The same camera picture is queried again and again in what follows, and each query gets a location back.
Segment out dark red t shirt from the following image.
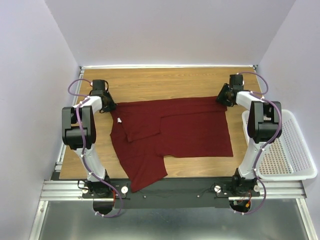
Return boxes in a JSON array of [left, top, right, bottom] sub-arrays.
[[110, 96, 233, 192]]

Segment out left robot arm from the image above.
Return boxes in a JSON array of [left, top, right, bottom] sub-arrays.
[[61, 79, 117, 198]]

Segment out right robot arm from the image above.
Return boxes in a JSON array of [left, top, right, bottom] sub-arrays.
[[216, 72, 282, 196]]

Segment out white plastic basket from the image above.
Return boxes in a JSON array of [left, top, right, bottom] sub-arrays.
[[238, 109, 318, 181]]

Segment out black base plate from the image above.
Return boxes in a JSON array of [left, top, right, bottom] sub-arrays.
[[81, 176, 260, 214]]

